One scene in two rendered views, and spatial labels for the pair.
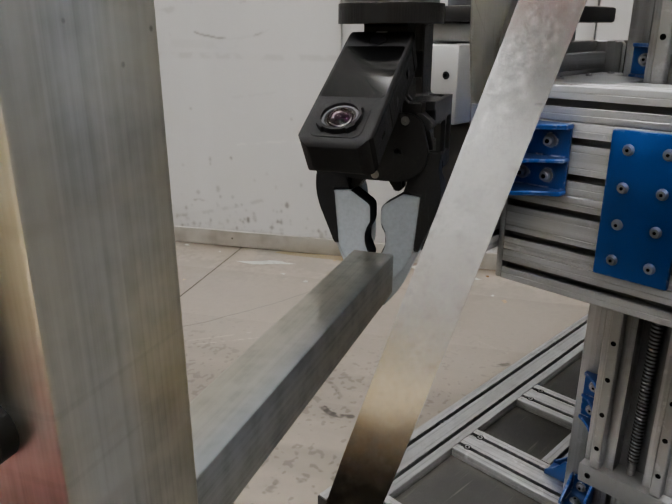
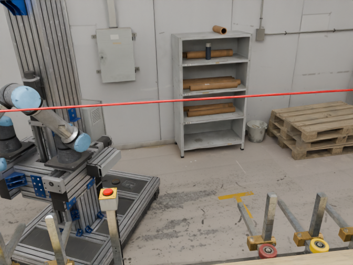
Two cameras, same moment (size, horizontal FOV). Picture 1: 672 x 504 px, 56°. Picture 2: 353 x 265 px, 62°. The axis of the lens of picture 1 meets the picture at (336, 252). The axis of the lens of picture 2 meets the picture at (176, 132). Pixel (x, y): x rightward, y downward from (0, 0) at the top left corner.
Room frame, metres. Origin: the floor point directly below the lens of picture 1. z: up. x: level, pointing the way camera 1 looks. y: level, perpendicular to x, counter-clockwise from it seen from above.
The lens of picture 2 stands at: (-1.22, -0.47, 1.98)
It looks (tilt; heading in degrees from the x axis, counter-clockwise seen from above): 25 degrees down; 334
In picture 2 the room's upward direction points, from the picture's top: 2 degrees counter-clockwise
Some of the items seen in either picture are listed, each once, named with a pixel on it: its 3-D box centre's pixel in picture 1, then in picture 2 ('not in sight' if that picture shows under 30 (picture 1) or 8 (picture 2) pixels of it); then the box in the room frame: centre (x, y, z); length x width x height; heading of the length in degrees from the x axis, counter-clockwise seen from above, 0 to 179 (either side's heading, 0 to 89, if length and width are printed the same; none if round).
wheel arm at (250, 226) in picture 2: not in sight; (252, 230); (-0.33, -1.34, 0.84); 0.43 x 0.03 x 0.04; 159
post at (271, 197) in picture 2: not in sight; (267, 232); (-0.43, -1.35, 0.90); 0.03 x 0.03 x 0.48; 69
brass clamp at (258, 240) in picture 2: not in sight; (261, 242); (-0.42, -1.33, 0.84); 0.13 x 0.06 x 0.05; 69
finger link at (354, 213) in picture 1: (367, 236); not in sight; (0.46, -0.02, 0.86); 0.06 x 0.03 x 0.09; 159
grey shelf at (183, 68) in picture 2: not in sight; (209, 94); (1.91, -2.52, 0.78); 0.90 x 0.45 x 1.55; 75
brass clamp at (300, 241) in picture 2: not in sight; (308, 238); (-0.51, -1.56, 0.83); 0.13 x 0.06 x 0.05; 69
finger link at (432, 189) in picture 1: (409, 188); not in sight; (0.43, -0.05, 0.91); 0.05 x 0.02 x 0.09; 69
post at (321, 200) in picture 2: not in sight; (313, 232); (-0.51, -1.58, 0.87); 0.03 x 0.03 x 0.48; 69
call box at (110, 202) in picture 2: not in sight; (108, 200); (-0.16, -0.66, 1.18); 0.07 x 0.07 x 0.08; 69
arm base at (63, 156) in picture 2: not in sight; (68, 151); (0.59, -0.58, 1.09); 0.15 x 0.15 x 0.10
